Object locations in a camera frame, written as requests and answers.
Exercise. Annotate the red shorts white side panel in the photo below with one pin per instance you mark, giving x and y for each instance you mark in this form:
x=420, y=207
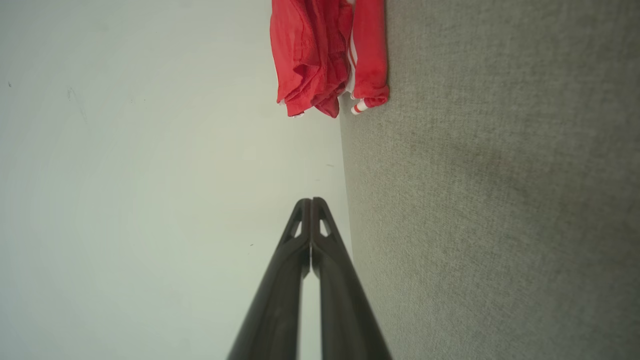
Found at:
x=305, y=55

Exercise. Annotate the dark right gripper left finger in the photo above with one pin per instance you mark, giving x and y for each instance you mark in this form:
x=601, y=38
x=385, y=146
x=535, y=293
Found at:
x=280, y=300

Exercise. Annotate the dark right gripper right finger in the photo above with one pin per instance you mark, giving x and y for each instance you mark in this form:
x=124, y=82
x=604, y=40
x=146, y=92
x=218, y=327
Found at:
x=340, y=300

